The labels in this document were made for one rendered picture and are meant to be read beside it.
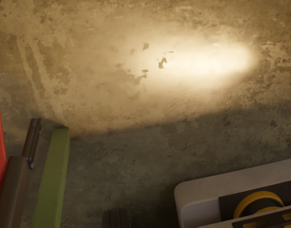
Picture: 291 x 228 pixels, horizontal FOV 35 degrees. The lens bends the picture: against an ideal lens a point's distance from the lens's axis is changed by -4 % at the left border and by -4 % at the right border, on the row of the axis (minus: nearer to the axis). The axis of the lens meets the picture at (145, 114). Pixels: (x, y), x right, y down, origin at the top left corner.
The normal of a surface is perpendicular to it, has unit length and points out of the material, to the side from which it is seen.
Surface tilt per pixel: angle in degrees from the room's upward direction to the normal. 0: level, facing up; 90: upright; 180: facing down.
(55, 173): 90
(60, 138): 90
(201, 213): 0
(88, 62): 0
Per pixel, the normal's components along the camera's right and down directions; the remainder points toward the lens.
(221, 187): -0.17, -0.93
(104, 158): 0.09, 0.32
